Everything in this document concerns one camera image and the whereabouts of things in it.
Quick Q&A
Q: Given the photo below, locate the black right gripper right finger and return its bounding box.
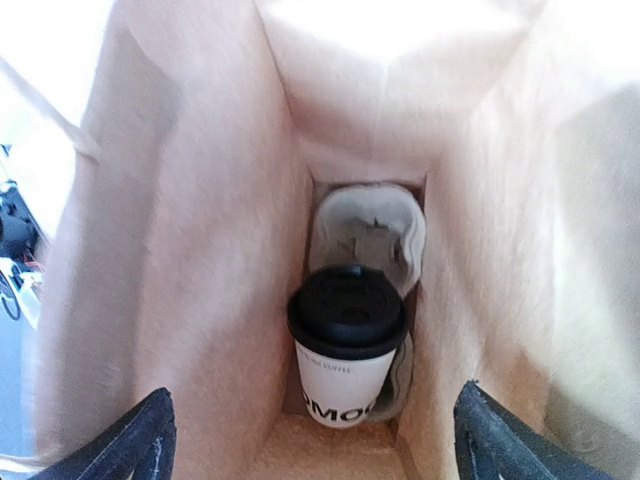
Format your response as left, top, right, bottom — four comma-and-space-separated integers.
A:
453, 381, 608, 480

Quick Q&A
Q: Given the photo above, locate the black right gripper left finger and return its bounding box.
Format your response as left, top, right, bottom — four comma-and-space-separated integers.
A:
34, 388, 177, 480

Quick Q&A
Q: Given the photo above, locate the white paper coffee cup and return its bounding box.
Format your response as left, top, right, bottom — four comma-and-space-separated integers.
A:
295, 341, 396, 429

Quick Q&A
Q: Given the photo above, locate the black lid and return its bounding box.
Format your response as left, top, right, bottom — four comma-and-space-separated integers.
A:
287, 264, 409, 361

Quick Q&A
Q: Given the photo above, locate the brown paper bag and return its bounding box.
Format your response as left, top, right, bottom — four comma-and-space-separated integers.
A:
1, 1, 639, 479

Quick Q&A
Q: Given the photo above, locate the brown pulp cup carrier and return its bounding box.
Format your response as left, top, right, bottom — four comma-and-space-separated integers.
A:
308, 185, 426, 422

